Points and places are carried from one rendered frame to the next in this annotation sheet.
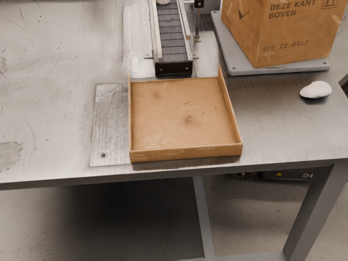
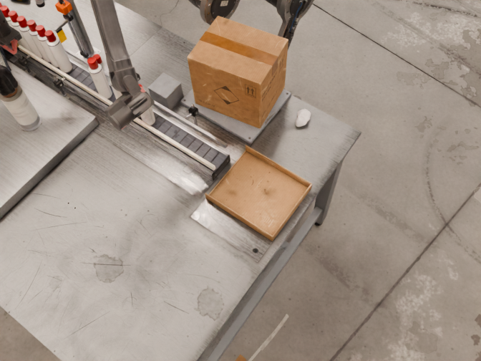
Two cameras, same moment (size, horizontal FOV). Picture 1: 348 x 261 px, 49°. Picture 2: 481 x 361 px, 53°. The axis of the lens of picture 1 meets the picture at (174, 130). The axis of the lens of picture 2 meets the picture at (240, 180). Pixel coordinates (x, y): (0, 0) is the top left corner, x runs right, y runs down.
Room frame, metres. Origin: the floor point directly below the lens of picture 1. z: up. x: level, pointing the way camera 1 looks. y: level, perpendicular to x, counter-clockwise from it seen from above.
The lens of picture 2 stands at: (0.19, 0.63, 2.41)
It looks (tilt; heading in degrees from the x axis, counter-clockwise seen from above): 61 degrees down; 314
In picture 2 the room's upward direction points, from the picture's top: 3 degrees counter-clockwise
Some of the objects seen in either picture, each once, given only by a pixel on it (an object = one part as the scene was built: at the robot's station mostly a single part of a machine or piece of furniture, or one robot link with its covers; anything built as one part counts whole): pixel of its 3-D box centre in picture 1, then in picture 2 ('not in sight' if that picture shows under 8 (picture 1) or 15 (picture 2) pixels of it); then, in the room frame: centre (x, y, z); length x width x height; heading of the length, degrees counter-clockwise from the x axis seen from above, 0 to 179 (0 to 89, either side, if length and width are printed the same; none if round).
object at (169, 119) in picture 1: (179, 110); (258, 190); (0.72, -0.02, 0.85); 0.30 x 0.26 x 0.04; 5
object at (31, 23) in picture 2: not in sight; (41, 41); (1.83, 0.08, 0.98); 0.05 x 0.05 x 0.20
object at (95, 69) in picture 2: not in sight; (99, 78); (1.48, 0.06, 0.98); 0.05 x 0.05 x 0.20
